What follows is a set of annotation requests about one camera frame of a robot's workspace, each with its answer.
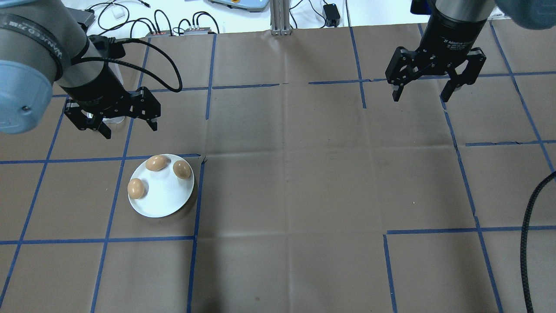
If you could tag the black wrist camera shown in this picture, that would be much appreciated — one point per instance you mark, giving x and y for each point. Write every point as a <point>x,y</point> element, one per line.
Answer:
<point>108,47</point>
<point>419,6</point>

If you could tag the clear plastic egg carton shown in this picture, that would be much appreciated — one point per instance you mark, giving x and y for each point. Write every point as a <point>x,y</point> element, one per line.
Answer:
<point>115,120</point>

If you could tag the dark grey box device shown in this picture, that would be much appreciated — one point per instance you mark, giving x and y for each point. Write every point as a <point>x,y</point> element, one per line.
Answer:
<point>88,18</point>

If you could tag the grey blue teach pendant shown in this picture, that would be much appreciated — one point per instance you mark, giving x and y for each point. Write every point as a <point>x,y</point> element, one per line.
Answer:
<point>239,3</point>

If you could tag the white round plate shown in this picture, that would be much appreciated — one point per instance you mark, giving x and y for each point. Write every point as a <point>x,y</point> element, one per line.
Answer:
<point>167,200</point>

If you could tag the aluminium frame post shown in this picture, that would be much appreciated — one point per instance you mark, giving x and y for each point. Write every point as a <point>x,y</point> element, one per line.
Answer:
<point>280,17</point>

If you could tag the brown egg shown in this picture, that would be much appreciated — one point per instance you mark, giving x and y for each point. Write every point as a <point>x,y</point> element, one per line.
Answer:
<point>156,163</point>
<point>182,170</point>
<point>136,189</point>

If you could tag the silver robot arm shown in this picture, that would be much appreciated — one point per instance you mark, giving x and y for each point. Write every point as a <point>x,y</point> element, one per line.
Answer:
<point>26,39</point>
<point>460,8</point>

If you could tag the small white adapter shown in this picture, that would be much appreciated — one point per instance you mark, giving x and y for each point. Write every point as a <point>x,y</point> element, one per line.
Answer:
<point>118,13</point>

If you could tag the black power adapter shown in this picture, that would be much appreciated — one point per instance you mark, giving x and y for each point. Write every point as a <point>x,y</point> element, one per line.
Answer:
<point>331,12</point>

